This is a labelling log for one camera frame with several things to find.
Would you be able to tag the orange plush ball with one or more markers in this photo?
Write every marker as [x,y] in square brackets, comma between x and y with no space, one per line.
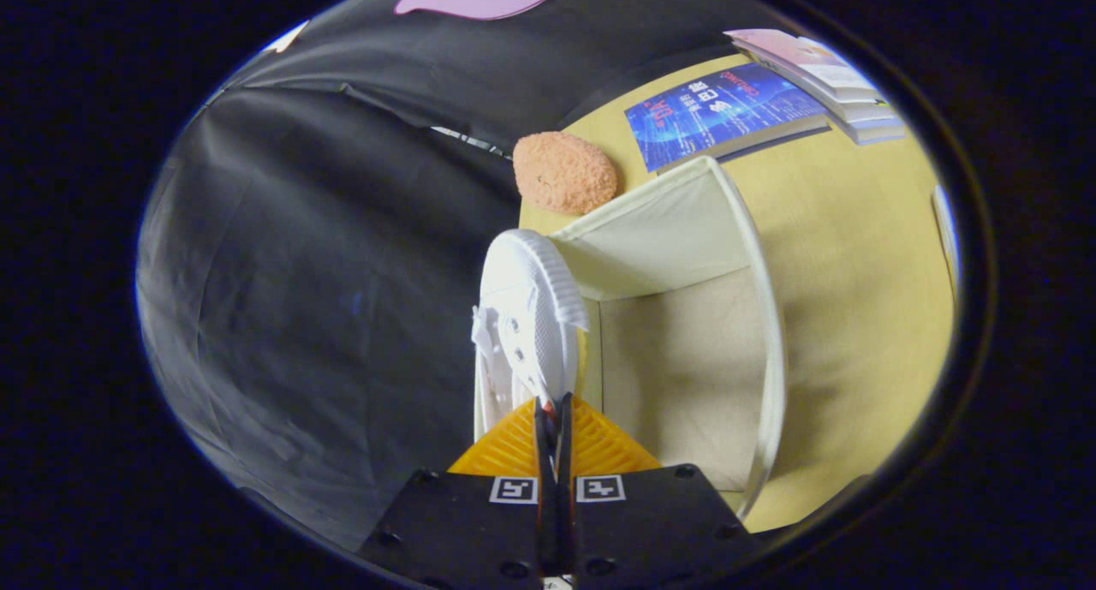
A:
[565,172]

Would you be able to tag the white spine book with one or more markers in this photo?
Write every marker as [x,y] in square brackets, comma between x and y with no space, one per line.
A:
[865,109]

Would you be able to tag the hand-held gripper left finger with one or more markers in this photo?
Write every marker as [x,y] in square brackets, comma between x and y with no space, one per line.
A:
[479,521]

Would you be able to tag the pink cover book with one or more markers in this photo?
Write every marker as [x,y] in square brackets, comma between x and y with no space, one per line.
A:
[796,52]

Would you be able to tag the black backdrop cloth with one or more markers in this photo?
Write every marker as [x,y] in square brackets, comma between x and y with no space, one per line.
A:
[342,299]

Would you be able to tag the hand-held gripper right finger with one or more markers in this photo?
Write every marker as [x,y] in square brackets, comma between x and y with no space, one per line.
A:
[642,521]

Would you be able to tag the beige fabric storage box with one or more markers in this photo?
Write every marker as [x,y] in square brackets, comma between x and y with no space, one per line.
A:
[685,376]

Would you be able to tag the blue cover book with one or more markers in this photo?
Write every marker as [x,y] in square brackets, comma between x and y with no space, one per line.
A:
[719,115]

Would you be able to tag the pale blue book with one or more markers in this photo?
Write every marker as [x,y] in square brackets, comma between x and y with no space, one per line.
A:
[878,133]

